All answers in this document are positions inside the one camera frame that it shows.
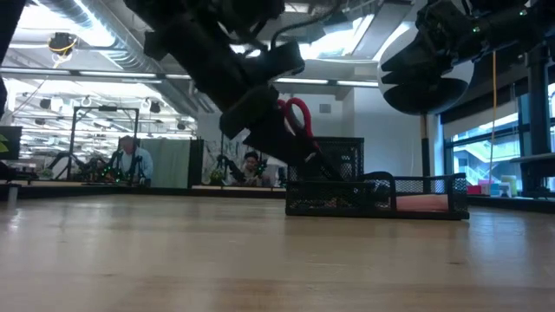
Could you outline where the yellow hanging cable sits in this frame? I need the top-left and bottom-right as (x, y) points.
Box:
(489, 50), (499, 183)

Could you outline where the pink sticky note pad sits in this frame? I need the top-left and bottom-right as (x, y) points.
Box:
(395, 193), (450, 213)

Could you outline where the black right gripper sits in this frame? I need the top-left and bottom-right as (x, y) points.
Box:
(378, 0), (483, 84)

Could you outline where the black background rig frame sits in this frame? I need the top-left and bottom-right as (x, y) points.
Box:
(67, 105), (140, 182)

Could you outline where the black background monitor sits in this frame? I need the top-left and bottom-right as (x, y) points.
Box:
(0, 125), (23, 161)

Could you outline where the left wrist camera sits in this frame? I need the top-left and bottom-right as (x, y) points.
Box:
(242, 40), (307, 86)

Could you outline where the person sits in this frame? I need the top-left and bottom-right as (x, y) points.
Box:
(116, 134), (155, 185)
(240, 150), (272, 187)

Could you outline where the black ceiling device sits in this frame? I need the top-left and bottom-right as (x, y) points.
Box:
(47, 31), (80, 57)

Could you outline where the green partition screen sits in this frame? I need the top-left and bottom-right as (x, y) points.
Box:
(140, 138), (193, 189)

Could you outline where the black mesh desk organizer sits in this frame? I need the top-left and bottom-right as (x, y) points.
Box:
(284, 136), (471, 221)

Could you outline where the white globe desk lamp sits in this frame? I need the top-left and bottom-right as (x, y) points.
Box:
(375, 19), (475, 208)

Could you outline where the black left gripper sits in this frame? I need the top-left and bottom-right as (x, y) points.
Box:
(142, 16), (343, 182)

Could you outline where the black rig post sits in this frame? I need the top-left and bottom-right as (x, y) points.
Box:
(523, 49), (554, 198)

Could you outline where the black camera cable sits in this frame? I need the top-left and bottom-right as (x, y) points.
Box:
(268, 0), (343, 51)

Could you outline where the black aluminium table frame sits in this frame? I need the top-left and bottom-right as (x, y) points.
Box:
(0, 181), (555, 214)

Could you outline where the black side desk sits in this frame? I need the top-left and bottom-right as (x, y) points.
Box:
(509, 152), (555, 198)

